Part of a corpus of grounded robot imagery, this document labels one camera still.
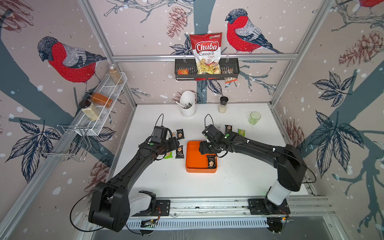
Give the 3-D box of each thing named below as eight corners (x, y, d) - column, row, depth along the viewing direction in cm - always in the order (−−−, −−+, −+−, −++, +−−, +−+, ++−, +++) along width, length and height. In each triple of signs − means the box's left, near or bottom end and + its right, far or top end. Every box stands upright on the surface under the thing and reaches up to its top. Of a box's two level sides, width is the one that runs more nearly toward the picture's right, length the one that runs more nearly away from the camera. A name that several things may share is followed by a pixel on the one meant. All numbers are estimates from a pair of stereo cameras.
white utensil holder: (181, 116, 113) (179, 103, 102) (182, 104, 122) (180, 90, 110) (195, 116, 113) (195, 103, 102) (195, 104, 122) (195, 90, 110)
